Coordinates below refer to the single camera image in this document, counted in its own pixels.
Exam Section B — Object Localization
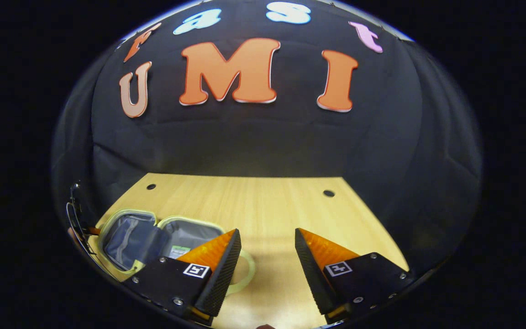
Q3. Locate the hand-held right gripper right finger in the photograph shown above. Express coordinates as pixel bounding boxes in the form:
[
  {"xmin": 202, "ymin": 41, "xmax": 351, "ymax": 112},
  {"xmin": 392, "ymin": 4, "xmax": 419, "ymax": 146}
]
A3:
[{"xmin": 295, "ymin": 228, "xmax": 415, "ymax": 320}]

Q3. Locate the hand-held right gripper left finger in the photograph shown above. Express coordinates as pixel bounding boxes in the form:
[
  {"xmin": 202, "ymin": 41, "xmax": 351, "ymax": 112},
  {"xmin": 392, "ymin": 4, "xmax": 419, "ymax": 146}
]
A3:
[{"xmin": 123, "ymin": 228, "xmax": 242, "ymax": 327}]

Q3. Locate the pale yellow suitcase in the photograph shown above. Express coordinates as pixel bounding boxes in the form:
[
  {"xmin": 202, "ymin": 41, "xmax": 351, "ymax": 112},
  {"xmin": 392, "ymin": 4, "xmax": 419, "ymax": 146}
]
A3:
[{"xmin": 96, "ymin": 209, "xmax": 257, "ymax": 295}]

